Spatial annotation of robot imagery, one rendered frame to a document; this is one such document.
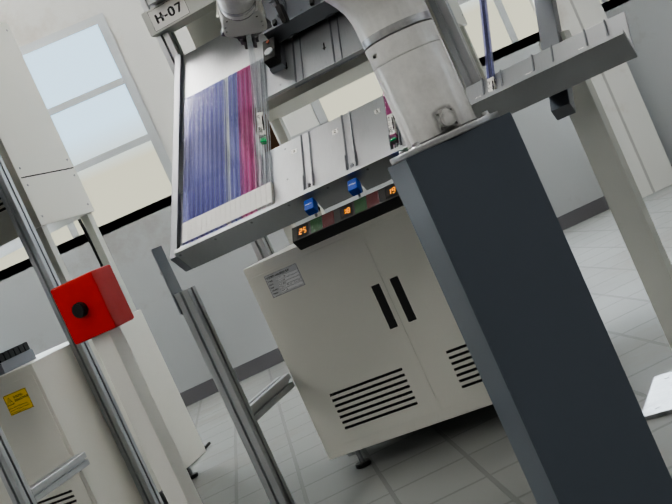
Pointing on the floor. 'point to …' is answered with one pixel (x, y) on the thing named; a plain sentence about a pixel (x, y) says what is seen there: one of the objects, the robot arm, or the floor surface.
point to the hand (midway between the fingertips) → (249, 38)
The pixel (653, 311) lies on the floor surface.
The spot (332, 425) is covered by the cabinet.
